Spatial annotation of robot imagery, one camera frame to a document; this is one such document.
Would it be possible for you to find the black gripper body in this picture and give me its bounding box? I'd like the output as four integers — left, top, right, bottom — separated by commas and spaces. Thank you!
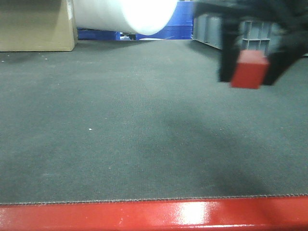
193, 0, 308, 26

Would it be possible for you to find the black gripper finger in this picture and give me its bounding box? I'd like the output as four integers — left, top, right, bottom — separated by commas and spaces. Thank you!
263, 24, 308, 85
219, 16, 240, 82

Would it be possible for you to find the red magnetic block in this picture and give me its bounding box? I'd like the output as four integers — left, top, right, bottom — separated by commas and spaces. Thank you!
230, 50, 270, 89

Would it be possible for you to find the grey plastic organizer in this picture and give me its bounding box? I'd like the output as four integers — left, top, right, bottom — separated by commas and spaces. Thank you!
192, 14, 282, 55

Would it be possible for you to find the blue plastic crate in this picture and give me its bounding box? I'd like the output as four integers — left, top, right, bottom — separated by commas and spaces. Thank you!
77, 1, 193, 40

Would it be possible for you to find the white bubble wrap roll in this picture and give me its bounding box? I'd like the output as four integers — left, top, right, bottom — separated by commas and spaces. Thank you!
73, 0, 177, 35

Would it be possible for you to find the dark grey fabric mat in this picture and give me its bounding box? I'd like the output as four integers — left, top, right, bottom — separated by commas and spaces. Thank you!
0, 40, 308, 204

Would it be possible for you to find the cardboard box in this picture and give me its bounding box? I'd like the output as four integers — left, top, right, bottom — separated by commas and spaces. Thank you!
0, 0, 77, 52

